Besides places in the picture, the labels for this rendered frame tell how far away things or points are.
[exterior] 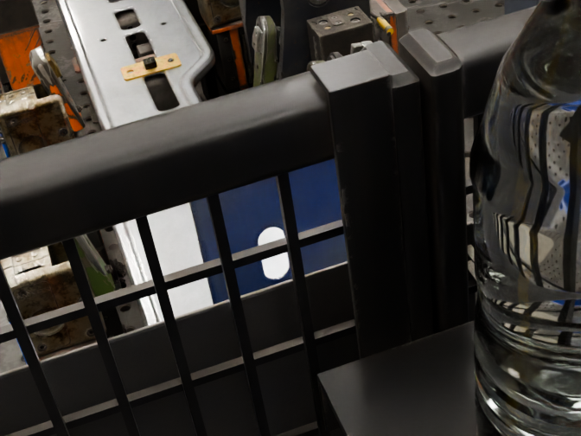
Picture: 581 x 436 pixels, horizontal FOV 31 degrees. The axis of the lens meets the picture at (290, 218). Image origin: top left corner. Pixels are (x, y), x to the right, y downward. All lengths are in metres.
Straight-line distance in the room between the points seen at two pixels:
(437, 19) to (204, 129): 1.83
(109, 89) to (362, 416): 1.13
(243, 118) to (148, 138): 0.03
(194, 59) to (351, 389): 1.14
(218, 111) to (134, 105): 1.09
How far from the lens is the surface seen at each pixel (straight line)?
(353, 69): 0.34
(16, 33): 1.78
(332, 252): 0.79
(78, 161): 0.33
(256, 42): 1.36
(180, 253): 1.16
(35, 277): 1.12
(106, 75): 1.51
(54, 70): 1.40
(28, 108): 1.41
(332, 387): 0.40
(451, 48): 0.36
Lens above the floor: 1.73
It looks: 38 degrees down
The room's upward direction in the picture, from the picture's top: 9 degrees counter-clockwise
